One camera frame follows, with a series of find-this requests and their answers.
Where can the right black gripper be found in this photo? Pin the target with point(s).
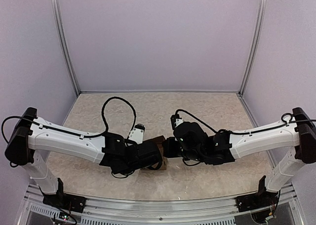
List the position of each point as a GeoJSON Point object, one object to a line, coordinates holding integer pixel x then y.
{"type": "Point", "coordinates": [168, 151]}

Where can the brown cardboard box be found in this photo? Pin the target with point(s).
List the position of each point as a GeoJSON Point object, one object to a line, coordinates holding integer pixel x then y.
{"type": "Point", "coordinates": [162, 164]}

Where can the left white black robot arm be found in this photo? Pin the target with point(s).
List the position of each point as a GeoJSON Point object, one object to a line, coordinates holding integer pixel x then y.
{"type": "Point", "coordinates": [32, 134]}

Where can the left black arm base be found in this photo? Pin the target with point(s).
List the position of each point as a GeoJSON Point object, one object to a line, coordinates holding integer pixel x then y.
{"type": "Point", "coordinates": [64, 201]}

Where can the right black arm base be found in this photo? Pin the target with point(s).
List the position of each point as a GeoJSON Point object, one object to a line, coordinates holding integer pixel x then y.
{"type": "Point", "coordinates": [261, 198]}

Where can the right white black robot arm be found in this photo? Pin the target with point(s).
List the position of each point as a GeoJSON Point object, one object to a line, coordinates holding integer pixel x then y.
{"type": "Point", "coordinates": [294, 130]}

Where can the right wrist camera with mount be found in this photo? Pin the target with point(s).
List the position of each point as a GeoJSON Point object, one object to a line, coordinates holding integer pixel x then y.
{"type": "Point", "coordinates": [176, 120]}

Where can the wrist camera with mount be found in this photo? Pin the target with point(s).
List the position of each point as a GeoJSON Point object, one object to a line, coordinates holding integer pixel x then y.
{"type": "Point", "coordinates": [176, 120]}
{"type": "Point", "coordinates": [137, 133]}

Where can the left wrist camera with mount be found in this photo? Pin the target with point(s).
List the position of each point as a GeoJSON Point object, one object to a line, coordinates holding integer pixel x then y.
{"type": "Point", "coordinates": [137, 133]}

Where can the front aluminium frame rail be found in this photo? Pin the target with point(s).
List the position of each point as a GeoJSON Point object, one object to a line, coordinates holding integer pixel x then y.
{"type": "Point", "coordinates": [211, 211]}

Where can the right aluminium corner post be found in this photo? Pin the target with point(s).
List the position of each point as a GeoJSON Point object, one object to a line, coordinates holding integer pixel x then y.
{"type": "Point", "coordinates": [253, 47]}

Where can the aluminium corner post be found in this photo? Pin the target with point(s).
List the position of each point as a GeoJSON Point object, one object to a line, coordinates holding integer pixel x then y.
{"type": "Point", "coordinates": [64, 47]}
{"type": "Point", "coordinates": [253, 47]}

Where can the left aluminium corner post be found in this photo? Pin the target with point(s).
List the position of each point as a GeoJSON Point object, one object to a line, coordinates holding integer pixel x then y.
{"type": "Point", "coordinates": [64, 47]}

